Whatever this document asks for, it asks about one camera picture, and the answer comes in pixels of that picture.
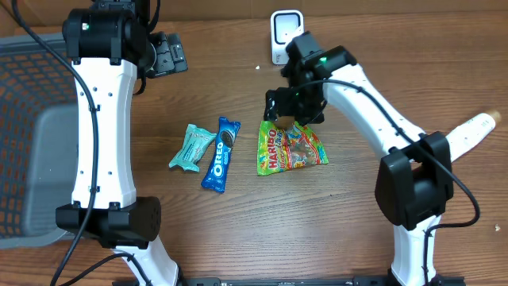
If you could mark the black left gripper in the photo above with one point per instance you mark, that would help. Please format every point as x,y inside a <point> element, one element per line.
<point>172,56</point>

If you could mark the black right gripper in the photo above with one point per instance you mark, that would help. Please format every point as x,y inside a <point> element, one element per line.
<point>314,113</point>

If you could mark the green Haribo gummy bag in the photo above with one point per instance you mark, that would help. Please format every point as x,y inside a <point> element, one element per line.
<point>281,150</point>

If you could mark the teal snack packet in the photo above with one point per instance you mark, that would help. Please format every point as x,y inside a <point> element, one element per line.
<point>195,144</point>

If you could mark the blue Oreo cookie pack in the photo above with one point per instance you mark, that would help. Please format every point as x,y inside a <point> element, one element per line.
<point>216,176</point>

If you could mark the white tube with gold cap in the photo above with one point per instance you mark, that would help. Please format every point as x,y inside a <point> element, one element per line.
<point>467,136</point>

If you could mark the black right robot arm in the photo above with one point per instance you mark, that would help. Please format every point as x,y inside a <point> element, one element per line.
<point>414,180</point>

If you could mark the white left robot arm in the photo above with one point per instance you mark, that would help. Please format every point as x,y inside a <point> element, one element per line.
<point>111,45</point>

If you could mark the white barcode scanner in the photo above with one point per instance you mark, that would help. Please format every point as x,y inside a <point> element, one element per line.
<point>285,25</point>

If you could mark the grey plastic mesh basket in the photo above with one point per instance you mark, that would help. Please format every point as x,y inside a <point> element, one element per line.
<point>39,143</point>

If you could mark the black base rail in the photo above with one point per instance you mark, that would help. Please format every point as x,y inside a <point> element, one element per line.
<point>355,281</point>

